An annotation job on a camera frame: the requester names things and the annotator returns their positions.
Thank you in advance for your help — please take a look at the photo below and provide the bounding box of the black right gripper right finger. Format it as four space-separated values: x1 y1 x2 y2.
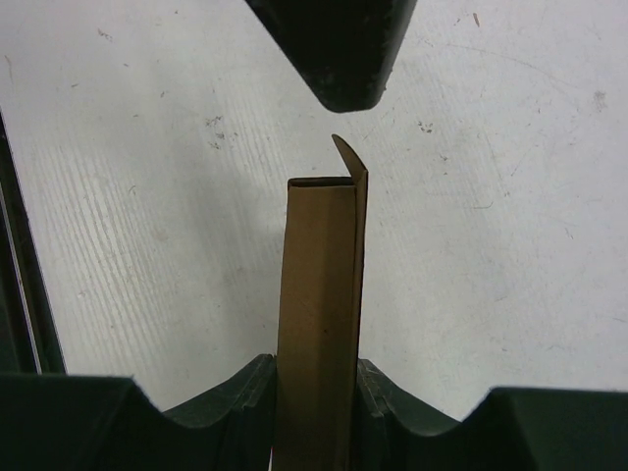
355 360 627 470

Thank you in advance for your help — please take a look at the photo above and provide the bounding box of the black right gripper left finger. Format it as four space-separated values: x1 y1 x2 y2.
1 354 276 470

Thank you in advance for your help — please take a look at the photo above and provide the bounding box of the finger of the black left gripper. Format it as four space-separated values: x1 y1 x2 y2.
247 0 416 113

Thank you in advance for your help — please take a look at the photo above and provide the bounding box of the brown paper box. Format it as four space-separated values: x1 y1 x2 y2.
272 135 369 470

